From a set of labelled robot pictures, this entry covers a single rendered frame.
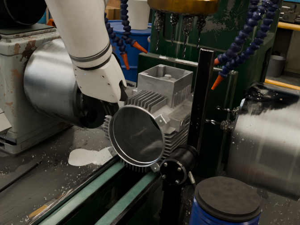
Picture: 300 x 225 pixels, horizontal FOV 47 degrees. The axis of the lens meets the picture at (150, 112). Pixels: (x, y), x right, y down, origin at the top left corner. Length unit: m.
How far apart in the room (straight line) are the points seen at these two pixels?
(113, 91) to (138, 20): 2.32
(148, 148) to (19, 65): 0.45
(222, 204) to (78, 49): 0.42
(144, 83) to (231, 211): 0.60
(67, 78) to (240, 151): 0.49
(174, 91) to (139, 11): 2.19
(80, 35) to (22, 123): 0.58
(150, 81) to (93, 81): 0.19
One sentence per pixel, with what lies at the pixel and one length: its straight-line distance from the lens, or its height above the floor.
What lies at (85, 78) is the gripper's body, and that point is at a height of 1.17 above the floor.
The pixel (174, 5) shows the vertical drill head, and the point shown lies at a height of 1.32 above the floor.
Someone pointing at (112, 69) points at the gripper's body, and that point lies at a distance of 0.68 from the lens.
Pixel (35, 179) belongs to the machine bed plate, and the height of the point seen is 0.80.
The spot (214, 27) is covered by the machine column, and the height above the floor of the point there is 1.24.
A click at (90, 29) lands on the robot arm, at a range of 0.62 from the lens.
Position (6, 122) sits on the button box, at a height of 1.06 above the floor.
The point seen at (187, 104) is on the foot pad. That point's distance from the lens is 0.89.
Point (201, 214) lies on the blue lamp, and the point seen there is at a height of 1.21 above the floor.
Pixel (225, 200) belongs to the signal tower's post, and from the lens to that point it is 0.31.
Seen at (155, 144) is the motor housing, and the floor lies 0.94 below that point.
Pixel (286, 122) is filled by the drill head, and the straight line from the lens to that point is 0.76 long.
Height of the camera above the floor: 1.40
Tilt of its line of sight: 23 degrees down
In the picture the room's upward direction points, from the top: 5 degrees clockwise
